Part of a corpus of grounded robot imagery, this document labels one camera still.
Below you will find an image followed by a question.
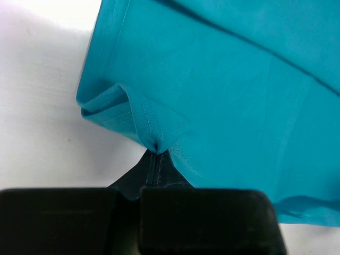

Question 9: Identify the teal t-shirt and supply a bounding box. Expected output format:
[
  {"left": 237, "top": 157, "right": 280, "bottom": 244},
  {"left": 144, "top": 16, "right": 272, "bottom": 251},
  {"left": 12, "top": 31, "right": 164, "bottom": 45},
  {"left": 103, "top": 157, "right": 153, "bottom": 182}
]
[{"left": 76, "top": 1, "right": 339, "bottom": 227}]

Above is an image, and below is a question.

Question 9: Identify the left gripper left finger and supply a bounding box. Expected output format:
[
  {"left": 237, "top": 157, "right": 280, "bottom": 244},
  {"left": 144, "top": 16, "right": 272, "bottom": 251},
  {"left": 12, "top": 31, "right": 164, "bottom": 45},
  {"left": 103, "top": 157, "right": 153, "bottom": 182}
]
[{"left": 1, "top": 151, "right": 157, "bottom": 254}]

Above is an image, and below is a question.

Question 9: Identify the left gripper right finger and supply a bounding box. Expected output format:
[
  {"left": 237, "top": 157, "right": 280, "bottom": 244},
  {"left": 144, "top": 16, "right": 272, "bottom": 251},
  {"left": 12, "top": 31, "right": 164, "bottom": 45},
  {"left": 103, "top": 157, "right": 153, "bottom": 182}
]
[{"left": 138, "top": 151, "right": 287, "bottom": 254}]

